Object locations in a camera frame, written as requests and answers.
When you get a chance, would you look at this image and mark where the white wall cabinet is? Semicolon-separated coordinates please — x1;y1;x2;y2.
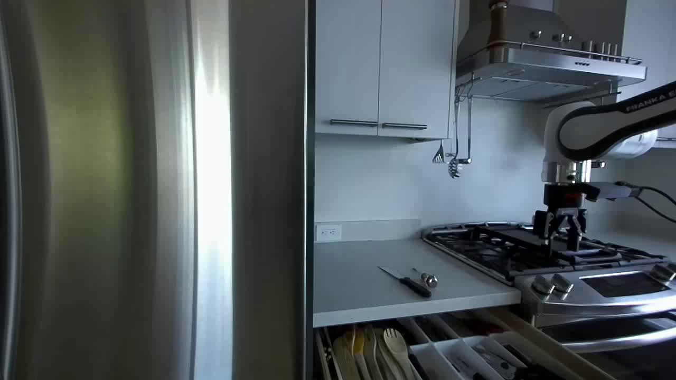
313;0;460;143

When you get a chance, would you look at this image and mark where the white cutlery organizer tray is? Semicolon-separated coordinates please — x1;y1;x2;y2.
408;330;559;380

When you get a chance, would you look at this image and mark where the light wooden spoon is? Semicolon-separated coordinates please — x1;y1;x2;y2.
380;325;425;380

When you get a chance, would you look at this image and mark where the white wall outlet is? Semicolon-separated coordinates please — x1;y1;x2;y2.
315;221;343;244

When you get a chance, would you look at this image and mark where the wooden drawer grey front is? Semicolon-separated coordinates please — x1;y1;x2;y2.
313;305;616;380

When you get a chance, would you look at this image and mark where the silver stove knob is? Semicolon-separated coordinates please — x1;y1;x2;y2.
548;275;575;303
530;272;555;299

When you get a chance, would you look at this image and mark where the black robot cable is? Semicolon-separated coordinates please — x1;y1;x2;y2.
634;181;676;227

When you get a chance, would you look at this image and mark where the stainless steel refrigerator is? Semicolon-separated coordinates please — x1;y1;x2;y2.
0;0;234;380

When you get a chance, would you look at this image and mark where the steel oven door handle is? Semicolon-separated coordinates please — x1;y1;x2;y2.
550;316;676;356

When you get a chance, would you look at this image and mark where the steel pot filler faucet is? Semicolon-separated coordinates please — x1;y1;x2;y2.
430;82;474;181

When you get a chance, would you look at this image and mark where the black handled kitchen knife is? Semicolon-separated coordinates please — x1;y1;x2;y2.
375;265;433;300

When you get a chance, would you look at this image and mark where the steel cabinet bar handle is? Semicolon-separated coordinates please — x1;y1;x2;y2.
380;120;429;134
328;117;380;132

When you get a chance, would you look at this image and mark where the stainless steel range hood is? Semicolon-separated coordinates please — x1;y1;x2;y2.
453;0;649;105

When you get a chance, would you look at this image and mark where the small round metal utensil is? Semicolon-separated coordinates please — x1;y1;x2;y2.
409;267;442;292

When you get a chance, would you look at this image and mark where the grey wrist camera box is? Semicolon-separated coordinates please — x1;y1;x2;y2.
595;179;643;202

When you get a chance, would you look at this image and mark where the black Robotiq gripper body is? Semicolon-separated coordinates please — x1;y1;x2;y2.
532;179;601;235

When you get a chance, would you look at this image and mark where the stainless steel gas range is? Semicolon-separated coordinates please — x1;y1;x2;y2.
420;221;676;356

